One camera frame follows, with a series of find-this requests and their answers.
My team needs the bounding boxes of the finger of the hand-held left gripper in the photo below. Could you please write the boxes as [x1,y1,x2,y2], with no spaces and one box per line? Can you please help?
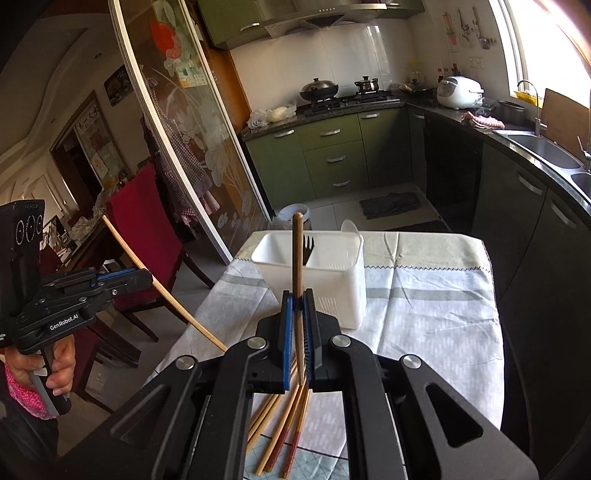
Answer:
[90,268,139,283]
[99,269,154,302]

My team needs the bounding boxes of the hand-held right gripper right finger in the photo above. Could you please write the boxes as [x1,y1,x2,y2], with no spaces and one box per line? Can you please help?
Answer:
[304,289,539,480]

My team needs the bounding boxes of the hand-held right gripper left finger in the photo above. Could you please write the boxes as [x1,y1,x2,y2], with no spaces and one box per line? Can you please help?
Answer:
[60,291,296,480]

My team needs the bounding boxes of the light bamboo chopstick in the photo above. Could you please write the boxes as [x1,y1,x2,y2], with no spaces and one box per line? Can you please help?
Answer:
[247,394,284,452]
[102,215,229,353]
[247,394,279,438]

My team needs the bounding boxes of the white plastic utensil holder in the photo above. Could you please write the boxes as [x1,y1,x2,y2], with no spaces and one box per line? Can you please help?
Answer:
[250,228,368,330]

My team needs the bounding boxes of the red-banded wooden chopstick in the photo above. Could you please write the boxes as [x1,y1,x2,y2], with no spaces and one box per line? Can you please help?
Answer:
[281,390,311,479]
[255,384,305,477]

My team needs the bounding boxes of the brown wooden chopstick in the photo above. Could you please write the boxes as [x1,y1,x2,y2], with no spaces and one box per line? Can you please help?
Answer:
[291,212,309,387]

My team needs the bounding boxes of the person's left forearm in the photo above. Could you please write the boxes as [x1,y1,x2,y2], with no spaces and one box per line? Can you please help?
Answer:
[6,367,58,420]

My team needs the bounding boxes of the person's left hand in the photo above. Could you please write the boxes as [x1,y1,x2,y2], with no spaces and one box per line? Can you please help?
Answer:
[7,336,77,393]

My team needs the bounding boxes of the cluttered dining table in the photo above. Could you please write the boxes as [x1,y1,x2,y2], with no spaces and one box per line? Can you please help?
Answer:
[41,194,118,282]

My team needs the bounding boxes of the red covered chair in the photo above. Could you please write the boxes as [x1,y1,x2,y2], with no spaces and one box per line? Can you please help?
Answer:
[69,164,216,414]

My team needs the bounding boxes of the patterned tablecloth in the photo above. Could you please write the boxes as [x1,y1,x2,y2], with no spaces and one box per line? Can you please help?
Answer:
[143,230,506,480]

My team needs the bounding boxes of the checked apron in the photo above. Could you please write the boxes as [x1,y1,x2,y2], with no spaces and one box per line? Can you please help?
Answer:
[140,69,223,224]

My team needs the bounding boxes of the white trash bin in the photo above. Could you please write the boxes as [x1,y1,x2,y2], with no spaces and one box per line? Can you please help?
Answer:
[276,202,311,232]

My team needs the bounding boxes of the white calligraphy poster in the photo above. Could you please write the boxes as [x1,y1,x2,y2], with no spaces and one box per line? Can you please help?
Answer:
[73,98,117,186]

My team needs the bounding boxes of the flowered glass sliding door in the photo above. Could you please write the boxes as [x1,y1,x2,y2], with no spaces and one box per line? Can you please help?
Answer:
[108,0,274,265]

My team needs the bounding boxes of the dark floor cloth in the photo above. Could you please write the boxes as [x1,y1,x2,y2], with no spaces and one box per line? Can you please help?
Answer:
[359,191,421,220]

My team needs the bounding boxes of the white plastic bag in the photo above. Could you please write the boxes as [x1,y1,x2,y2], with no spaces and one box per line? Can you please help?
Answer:
[246,100,297,130]

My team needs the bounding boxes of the dark base cabinets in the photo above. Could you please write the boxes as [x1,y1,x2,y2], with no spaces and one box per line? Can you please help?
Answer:
[406,105,591,462]

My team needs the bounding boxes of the gas stove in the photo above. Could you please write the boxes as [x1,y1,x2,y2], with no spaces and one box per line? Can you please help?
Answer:
[305,91,401,112]

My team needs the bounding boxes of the black wok with lid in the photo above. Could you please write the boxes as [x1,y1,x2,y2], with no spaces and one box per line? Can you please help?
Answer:
[299,78,339,102]

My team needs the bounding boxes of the dark stone countertop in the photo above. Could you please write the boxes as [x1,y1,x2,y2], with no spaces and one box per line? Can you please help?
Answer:
[241,95,591,208]

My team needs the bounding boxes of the black frying pan with lid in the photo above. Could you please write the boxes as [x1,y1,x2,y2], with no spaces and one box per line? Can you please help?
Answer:
[398,78,437,98]

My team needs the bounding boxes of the pink cloth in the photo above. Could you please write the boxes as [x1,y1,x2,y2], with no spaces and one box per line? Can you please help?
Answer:
[462,111,507,130]

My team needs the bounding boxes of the white rice cooker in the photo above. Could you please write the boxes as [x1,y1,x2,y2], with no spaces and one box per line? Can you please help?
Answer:
[436,75,485,111]

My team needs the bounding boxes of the steel sink basin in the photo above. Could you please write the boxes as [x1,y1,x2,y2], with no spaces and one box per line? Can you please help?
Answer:
[569,170,591,205]
[493,129,583,170]

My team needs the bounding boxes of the steel range hood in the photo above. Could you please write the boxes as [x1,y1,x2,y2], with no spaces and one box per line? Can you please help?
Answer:
[264,0,389,38]

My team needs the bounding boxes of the dark cooking pot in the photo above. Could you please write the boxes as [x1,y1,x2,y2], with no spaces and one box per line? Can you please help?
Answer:
[496,100,527,126]

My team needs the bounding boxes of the small steel faucet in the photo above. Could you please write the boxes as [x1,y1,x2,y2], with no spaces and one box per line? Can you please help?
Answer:
[516,80,549,137]

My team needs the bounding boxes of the tall steel faucet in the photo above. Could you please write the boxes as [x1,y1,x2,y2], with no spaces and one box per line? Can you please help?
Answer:
[576,88,591,174]

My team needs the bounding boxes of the wooden cutting board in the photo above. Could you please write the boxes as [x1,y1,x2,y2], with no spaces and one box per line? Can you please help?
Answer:
[541,88,591,160]

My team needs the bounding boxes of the hanging kitchen tools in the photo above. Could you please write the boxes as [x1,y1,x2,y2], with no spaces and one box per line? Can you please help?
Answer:
[440,8,498,52]

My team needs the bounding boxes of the dark wall poster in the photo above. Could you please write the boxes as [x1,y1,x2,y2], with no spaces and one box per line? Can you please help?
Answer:
[103,65,136,107]

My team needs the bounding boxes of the green wall cabinets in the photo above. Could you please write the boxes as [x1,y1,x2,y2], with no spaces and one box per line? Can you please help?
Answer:
[198,0,426,50]

